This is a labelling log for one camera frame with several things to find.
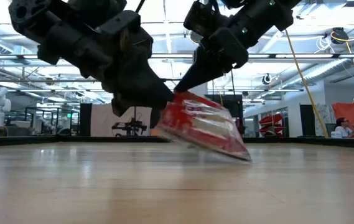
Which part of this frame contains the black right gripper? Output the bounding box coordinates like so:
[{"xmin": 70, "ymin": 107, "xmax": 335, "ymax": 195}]
[{"xmin": 174, "ymin": 27, "xmax": 249, "ymax": 93}]

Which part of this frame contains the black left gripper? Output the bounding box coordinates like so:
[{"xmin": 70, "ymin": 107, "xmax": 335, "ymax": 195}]
[{"xmin": 83, "ymin": 27, "xmax": 175, "ymax": 129}]

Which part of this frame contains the red Orville Redenbacher popcorn bag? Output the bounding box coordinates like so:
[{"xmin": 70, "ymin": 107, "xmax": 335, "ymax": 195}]
[{"xmin": 156, "ymin": 91, "xmax": 253, "ymax": 163}]

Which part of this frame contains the black background robot rig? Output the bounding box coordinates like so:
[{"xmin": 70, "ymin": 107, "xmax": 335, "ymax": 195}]
[{"xmin": 111, "ymin": 116, "xmax": 148, "ymax": 138}]

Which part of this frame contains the white hanging cloth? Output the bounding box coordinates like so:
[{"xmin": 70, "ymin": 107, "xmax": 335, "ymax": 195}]
[{"xmin": 91, "ymin": 103, "xmax": 152, "ymax": 138}]

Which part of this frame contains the black tall panel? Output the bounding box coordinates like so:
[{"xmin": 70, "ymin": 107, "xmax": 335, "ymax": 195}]
[
  {"xmin": 299, "ymin": 104, "xmax": 316, "ymax": 137},
  {"xmin": 79, "ymin": 103, "xmax": 93, "ymax": 138}
]

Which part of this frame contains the red folded object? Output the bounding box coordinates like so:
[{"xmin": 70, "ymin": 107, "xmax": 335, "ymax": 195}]
[{"xmin": 259, "ymin": 113, "xmax": 285, "ymax": 131}]

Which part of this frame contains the person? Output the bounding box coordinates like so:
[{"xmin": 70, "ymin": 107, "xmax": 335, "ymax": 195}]
[{"xmin": 334, "ymin": 117, "xmax": 354, "ymax": 139}]

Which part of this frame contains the black hanging cable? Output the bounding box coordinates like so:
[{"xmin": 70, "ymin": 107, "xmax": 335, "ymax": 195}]
[{"xmin": 230, "ymin": 68, "xmax": 237, "ymax": 96}]

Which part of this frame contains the black wall monitor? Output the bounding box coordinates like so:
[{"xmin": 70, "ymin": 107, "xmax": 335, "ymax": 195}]
[{"xmin": 204, "ymin": 94, "xmax": 243, "ymax": 125}]

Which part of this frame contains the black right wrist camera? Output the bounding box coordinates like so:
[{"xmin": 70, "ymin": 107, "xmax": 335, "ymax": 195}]
[{"xmin": 183, "ymin": 0, "xmax": 227, "ymax": 32}]

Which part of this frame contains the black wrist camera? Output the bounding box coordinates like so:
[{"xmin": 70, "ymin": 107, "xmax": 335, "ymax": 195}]
[
  {"xmin": 97, "ymin": 11, "xmax": 142, "ymax": 34},
  {"xmin": 183, "ymin": 0, "xmax": 227, "ymax": 32}
]

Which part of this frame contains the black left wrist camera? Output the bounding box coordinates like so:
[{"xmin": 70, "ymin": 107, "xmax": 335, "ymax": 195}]
[{"xmin": 97, "ymin": 11, "xmax": 142, "ymax": 34}]

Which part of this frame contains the yellow hanging cable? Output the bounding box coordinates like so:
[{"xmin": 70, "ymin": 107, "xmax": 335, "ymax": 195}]
[{"xmin": 285, "ymin": 29, "xmax": 329, "ymax": 138}]

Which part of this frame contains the black aluminium table frame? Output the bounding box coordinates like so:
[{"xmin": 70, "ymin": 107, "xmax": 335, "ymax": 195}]
[{"xmin": 0, "ymin": 135, "xmax": 354, "ymax": 149}]

